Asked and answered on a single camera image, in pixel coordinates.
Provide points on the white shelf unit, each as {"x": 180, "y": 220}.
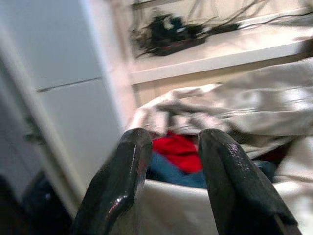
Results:
{"x": 220, "y": 54}

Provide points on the red garment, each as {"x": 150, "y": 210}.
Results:
{"x": 181, "y": 154}

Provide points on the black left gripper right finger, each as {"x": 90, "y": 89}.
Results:
{"x": 234, "y": 186}

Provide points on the beige garment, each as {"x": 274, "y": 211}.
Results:
{"x": 244, "y": 110}

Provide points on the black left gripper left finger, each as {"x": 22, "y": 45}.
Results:
{"x": 117, "y": 181}

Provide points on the white cabinet door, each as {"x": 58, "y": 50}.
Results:
{"x": 63, "y": 80}

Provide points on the blue garment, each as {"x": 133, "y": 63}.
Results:
{"x": 171, "y": 175}

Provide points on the white laundry basket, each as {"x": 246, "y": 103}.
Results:
{"x": 171, "y": 210}

